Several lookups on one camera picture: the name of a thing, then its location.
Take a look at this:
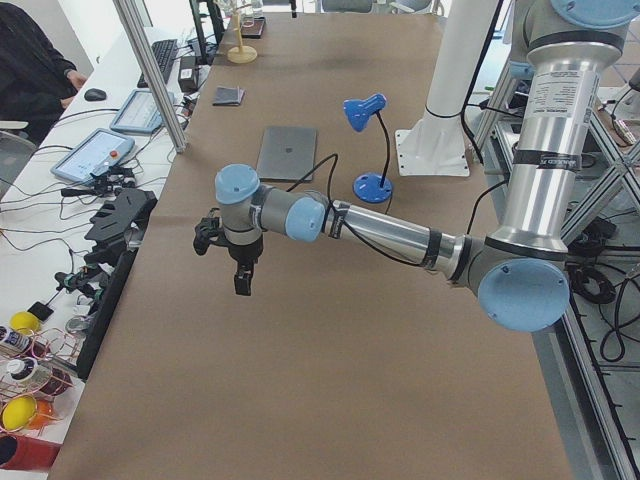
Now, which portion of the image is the lower yellow ball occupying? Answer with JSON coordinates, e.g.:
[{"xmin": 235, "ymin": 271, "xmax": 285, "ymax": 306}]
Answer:
[{"xmin": 1, "ymin": 396, "xmax": 37, "ymax": 431}]

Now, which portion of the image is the black bracket stand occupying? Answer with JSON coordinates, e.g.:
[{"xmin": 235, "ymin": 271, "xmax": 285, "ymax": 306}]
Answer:
[{"xmin": 76, "ymin": 188, "xmax": 157, "ymax": 381}]

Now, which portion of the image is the wooden stand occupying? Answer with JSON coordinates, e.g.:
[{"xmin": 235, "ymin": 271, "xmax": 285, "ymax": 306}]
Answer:
[{"xmin": 227, "ymin": 1, "xmax": 258, "ymax": 64}]

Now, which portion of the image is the black power box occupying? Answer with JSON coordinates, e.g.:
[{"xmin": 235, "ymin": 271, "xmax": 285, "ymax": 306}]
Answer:
[{"xmin": 178, "ymin": 55, "xmax": 199, "ymax": 93}]

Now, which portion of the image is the copper wire basket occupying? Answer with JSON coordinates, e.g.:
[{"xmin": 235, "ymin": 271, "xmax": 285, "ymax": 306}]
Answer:
[{"xmin": 1, "ymin": 326, "xmax": 82, "ymax": 438}]

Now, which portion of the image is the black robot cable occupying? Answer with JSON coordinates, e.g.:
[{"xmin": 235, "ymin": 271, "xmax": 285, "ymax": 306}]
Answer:
[{"xmin": 284, "ymin": 152, "xmax": 511, "ymax": 267}]

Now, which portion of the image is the dark tray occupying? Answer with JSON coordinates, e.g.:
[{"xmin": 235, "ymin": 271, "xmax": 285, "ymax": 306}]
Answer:
[{"xmin": 241, "ymin": 17, "xmax": 266, "ymax": 39}]

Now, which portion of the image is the small black square device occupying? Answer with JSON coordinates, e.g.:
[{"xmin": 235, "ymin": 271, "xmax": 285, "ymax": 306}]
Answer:
[{"xmin": 28, "ymin": 301, "xmax": 54, "ymax": 322}]

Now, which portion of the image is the person's hand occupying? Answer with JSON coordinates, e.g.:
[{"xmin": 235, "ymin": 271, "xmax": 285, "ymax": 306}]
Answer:
[{"xmin": 60, "ymin": 69, "xmax": 87, "ymax": 109}]

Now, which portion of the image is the aluminium frame post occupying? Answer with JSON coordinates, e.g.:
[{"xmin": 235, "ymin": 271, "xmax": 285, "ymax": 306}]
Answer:
[{"xmin": 113, "ymin": 0, "xmax": 187, "ymax": 154}]

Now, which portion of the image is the white mounting post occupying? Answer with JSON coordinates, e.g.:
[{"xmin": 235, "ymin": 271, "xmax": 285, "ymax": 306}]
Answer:
[{"xmin": 396, "ymin": 0, "xmax": 502, "ymax": 177}]

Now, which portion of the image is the black white-cap bottle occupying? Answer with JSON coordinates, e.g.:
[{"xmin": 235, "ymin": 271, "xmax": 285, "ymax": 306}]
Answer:
[{"xmin": 6, "ymin": 358, "xmax": 38, "ymax": 385}]

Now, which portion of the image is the dark grey cloth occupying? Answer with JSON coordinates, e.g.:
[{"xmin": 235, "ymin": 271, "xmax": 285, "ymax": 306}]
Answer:
[{"xmin": 212, "ymin": 86, "xmax": 245, "ymax": 106}]

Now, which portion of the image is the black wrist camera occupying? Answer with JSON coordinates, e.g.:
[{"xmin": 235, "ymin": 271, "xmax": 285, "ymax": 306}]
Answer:
[{"xmin": 193, "ymin": 207, "xmax": 227, "ymax": 256}]

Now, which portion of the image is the black keyboard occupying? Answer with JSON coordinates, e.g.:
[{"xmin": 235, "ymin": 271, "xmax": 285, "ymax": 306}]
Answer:
[{"xmin": 151, "ymin": 39, "xmax": 178, "ymax": 83}]

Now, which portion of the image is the silver laptop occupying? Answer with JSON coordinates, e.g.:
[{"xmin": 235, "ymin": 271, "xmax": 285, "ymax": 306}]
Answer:
[{"xmin": 256, "ymin": 126, "xmax": 317, "ymax": 181}]

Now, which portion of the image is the far blue teach pendant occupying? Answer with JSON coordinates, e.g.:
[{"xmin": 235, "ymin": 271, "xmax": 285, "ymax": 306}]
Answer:
[{"xmin": 110, "ymin": 89, "xmax": 163, "ymax": 135}]

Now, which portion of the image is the red container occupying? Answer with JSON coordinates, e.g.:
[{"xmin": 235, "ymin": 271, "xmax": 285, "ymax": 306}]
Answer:
[{"xmin": 1, "ymin": 435, "xmax": 61, "ymax": 472}]

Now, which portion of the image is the near blue teach pendant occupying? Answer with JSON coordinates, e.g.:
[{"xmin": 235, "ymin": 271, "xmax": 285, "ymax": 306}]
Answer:
[{"xmin": 50, "ymin": 128, "xmax": 135, "ymax": 183}]

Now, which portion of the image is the blue desk lamp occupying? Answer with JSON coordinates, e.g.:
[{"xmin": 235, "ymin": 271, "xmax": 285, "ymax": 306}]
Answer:
[{"xmin": 343, "ymin": 93, "xmax": 394, "ymax": 204}]

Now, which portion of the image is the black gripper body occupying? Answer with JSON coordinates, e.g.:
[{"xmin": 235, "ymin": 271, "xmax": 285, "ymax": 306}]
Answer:
[{"xmin": 226, "ymin": 235, "xmax": 264, "ymax": 265}]

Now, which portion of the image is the black computer mouse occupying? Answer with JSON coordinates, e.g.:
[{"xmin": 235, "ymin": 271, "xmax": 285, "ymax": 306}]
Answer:
[{"xmin": 84, "ymin": 88, "xmax": 107, "ymax": 102}]

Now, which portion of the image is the blue teach pendant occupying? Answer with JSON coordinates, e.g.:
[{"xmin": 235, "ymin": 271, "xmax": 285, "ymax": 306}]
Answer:
[
  {"xmin": 50, "ymin": 128, "xmax": 135, "ymax": 183},
  {"xmin": 110, "ymin": 89, "xmax": 163, "ymax": 135}
]

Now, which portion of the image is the upper yellow ball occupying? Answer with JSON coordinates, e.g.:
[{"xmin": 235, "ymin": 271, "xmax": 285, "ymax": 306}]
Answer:
[{"xmin": 9, "ymin": 311, "xmax": 41, "ymax": 334}]

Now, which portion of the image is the person in black jacket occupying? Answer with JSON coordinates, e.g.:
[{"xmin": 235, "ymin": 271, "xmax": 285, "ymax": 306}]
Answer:
[{"xmin": 1, "ymin": 2, "xmax": 80, "ymax": 144}]

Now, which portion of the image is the yellow ball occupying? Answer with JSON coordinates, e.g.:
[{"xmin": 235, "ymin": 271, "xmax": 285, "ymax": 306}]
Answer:
[
  {"xmin": 9, "ymin": 311, "xmax": 41, "ymax": 334},
  {"xmin": 1, "ymin": 396, "xmax": 37, "ymax": 431}
]

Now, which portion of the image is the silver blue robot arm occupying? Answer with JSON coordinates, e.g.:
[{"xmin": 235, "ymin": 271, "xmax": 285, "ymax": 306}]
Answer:
[{"xmin": 194, "ymin": 1, "xmax": 639, "ymax": 332}]

